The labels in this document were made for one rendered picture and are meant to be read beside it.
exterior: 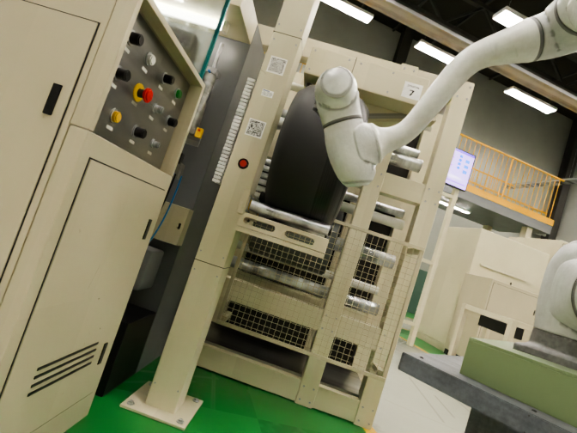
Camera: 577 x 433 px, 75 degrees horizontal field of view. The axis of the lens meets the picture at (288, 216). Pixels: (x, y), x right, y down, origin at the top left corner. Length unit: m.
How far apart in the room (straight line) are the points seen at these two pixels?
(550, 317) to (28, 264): 1.15
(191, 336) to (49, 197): 0.88
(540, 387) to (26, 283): 1.07
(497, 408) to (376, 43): 12.58
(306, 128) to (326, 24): 11.33
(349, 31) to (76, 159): 12.14
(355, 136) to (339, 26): 11.92
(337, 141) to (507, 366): 0.59
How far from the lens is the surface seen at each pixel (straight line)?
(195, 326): 1.65
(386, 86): 2.03
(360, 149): 0.93
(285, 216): 1.49
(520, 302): 6.39
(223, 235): 1.60
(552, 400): 0.90
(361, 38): 12.96
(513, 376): 0.91
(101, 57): 1.05
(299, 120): 1.43
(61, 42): 1.11
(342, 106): 0.94
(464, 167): 6.04
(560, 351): 1.01
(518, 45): 1.09
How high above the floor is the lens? 0.79
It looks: 4 degrees up
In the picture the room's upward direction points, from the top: 18 degrees clockwise
